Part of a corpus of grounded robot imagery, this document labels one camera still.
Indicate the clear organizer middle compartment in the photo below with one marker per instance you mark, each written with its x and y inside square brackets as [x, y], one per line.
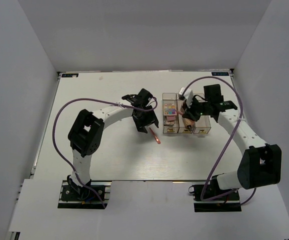
[182, 129]

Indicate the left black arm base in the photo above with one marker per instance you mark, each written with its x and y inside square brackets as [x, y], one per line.
[69, 198]

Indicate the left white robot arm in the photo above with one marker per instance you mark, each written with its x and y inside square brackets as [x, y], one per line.
[86, 132]

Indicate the clear organizer compartment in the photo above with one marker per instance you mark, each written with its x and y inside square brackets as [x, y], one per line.
[182, 129]
[172, 99]

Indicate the clear organizer left compartment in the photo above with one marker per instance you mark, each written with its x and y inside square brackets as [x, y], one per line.
[172, 99]

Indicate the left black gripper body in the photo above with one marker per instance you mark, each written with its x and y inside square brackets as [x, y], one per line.
[145, 109]

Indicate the pink makeup brush left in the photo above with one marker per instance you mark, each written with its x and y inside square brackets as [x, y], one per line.
[155, 136]

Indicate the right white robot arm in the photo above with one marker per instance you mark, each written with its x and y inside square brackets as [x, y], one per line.
[261, 162]

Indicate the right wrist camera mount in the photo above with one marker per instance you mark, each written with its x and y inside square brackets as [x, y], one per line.
[186, 95]

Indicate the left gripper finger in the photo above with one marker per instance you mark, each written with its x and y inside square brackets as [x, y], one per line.
[141, 126]
[154, 121]

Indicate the colourful glitter eyeshadow palette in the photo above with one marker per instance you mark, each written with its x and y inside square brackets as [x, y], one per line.
[169, 109]

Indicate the pink blush palette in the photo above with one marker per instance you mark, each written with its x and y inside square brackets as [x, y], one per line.
[170, 120]

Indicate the foundation bottle with pump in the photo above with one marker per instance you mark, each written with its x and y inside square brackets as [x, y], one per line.
[188, 124]

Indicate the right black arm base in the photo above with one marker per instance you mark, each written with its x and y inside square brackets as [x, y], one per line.
[214, 199]

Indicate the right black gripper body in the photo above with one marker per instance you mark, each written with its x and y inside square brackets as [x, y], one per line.
[197, 109]

